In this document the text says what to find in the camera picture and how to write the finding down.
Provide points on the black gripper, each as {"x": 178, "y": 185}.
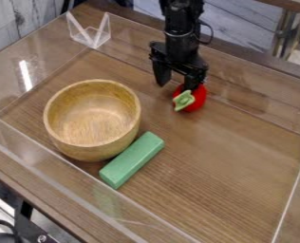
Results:
{"x": 177, "y": 55}

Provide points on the red plush fruit green stem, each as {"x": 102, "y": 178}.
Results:
{"x": 189, "y": 100}

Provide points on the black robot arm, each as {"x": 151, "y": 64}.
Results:
{"x": 182, "y": 15}

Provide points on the wooden bowl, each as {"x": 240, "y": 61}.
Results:
{"x": 91, "y": 119}

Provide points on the green rectangular block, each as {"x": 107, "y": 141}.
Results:
{"x": 126, "y": 164}

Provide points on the metal table leg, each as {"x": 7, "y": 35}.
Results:
{"x": 286, "y": 35}

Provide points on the clear acrylic tray wall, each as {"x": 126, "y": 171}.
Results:
{"x": 85, "y": 206}

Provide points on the black table frame bracket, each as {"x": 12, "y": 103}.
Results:
{"x": 28, "y": 230}

